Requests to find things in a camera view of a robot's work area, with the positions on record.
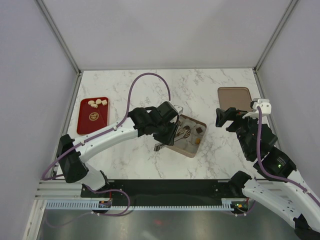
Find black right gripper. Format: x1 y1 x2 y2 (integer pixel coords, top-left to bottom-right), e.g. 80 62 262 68
214 106 261 158

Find metal tongs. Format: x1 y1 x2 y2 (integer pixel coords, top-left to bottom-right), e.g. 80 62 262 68
153 120 191 152

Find rose gold chocolate box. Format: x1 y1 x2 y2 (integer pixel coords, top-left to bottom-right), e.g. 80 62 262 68
166 114 207 158

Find dark square chocolate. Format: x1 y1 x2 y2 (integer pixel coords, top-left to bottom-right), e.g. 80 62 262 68
196 127 203 134

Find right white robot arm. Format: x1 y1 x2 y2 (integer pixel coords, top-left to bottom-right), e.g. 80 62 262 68
215 102 320 240

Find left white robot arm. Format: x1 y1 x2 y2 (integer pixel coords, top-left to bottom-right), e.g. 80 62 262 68
57 101 183 197

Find rose gold box lid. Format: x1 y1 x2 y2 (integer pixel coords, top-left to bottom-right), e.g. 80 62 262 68
217 87 252 112

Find red rectangular tray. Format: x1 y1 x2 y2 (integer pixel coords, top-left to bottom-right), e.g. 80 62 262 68
76 96 109 135

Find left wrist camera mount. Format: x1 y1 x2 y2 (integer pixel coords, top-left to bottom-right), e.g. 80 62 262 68
174 105 184 115

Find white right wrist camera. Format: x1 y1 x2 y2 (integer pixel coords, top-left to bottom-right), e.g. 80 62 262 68
242 98 272 119

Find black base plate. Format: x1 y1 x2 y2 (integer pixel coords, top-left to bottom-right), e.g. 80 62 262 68
79 178 251 207

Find white slotted cable duct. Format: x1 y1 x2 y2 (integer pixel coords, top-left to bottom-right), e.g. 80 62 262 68
45 199 234 212

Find right aluminium frame post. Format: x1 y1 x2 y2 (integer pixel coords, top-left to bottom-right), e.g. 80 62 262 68
252 0 300 75

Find aluminium frame post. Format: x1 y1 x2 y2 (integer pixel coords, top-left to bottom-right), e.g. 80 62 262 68
34 0 82 76
252 0 300 75

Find left aluminium frame post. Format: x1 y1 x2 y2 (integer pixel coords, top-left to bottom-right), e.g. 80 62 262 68
34 0 82 76

